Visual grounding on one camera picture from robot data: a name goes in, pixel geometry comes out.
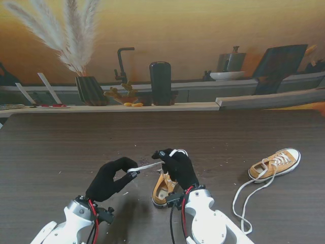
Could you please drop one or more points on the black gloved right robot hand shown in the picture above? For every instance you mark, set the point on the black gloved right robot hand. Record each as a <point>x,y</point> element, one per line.
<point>181,170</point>

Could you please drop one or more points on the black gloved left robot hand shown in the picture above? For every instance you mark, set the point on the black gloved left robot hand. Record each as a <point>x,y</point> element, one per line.
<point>104,185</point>

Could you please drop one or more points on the orange canvas sneaker with laces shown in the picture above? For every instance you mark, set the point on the orange canvas sneaker with laces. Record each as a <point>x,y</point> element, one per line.
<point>158,189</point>

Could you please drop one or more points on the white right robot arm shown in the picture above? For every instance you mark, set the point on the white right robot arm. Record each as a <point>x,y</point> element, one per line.
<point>208,223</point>

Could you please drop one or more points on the dark low stand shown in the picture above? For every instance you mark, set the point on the dark low stand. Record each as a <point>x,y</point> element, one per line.
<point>175,97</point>

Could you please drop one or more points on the yellow oval fruit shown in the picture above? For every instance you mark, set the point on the yellow oval fruit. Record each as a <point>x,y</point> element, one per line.
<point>137,104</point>
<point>127,104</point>

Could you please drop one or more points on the black cylindrical canister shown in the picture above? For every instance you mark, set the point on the black cylindrical canister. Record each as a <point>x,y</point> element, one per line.
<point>160,84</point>

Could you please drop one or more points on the yellow cactus ornament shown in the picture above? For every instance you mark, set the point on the yellow cactus ornament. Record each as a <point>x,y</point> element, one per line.
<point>127,96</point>

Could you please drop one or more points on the red flat strips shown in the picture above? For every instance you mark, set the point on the red flat strips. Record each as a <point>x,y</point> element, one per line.
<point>54,105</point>

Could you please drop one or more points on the dark green ribbed vase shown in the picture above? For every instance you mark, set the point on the dark green ribbed vase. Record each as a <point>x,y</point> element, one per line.
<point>89,90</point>

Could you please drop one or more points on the small black holder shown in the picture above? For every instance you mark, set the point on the small black holder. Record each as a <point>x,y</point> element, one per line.
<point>207,75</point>

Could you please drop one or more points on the white bowl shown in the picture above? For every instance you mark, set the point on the white bowl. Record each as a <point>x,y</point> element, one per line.
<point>226,75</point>

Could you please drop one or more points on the grey wooden plank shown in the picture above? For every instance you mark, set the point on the grey wooden plank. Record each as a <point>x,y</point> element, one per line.
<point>266,100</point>

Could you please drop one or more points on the long white slat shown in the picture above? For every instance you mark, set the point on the long white slat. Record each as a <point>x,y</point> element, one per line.
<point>49,88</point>

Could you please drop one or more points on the grey metal pot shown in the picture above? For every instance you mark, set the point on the grey metal pot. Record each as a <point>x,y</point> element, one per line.
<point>233,62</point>

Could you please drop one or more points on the short white slat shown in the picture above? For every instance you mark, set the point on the short white slat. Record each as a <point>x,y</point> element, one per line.
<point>25,93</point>

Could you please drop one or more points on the black kitchen faucet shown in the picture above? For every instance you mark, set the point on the black kitchen faucet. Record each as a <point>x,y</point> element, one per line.
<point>121,63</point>

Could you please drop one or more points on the white pampas grass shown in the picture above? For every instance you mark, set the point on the white pampas grass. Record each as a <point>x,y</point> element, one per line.
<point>76,38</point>

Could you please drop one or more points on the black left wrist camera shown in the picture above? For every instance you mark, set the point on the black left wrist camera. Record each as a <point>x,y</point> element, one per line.
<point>106,216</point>

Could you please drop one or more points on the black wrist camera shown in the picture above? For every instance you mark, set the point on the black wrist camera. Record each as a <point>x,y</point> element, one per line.
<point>174,200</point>
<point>106,216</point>

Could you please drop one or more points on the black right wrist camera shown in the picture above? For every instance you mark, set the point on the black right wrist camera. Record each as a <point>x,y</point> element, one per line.
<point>174,200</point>

